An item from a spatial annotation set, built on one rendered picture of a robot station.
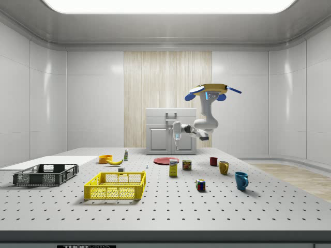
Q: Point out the white board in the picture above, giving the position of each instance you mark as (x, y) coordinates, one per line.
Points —
(51, 161)

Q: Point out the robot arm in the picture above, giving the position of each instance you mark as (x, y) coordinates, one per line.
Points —
(207, 124)

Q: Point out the dark grey basket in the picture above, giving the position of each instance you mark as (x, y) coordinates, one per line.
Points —
(38, 179)

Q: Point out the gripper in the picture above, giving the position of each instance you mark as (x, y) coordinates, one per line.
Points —
(177, 141)

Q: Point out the yellow bowl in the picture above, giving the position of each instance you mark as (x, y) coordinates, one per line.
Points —
(103, 159)

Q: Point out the puzzle cube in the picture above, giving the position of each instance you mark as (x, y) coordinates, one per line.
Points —
(200, 185)

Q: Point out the small white bottle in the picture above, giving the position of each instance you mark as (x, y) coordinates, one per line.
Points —
(126, 155)

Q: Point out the banana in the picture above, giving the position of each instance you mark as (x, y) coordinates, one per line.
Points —
(115, 163)

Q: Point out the yellow and white box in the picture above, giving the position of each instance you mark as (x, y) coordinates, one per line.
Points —
(173, 169)

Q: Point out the drone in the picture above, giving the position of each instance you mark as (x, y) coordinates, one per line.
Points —
(210, 89)

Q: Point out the yellow basket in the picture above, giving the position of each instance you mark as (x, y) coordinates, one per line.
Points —
(113, 192)

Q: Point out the flat-sided can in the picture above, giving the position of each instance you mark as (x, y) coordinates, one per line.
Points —
(186, 165)

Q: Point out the red mug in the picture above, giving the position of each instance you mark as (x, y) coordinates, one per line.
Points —
(213, 162)

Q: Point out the grey cube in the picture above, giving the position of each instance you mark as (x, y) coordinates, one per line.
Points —
(121, 170)

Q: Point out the white cabinet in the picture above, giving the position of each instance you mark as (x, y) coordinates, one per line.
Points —
(160, 139)

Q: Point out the red plate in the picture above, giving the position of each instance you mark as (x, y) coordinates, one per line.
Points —
(163, 161)

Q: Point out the blue mug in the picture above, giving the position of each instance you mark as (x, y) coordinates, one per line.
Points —
(240, 182)

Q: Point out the yellow mug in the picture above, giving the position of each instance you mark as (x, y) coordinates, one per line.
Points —
(223, 168)

